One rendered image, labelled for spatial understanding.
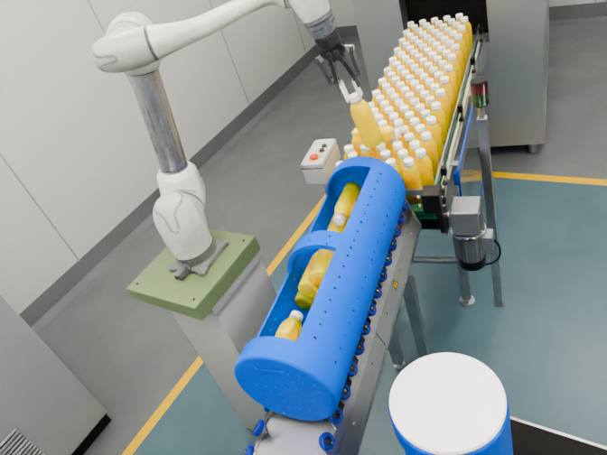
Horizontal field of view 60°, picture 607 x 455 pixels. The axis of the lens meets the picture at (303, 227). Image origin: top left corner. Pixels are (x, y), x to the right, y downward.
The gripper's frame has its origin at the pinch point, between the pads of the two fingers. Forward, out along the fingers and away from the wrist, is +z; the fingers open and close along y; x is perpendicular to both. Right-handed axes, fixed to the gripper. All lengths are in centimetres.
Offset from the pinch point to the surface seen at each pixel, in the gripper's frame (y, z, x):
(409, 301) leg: -12, 96, -10
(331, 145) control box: -30, 36, 30
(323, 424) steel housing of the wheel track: -14, 49, -89
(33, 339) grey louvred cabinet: -170, 45, -50
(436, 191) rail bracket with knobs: 12, 52, 3
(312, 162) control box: -35, 35, 18
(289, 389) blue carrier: -15, 31, -89
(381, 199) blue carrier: 1.6, 30.5, -21.0
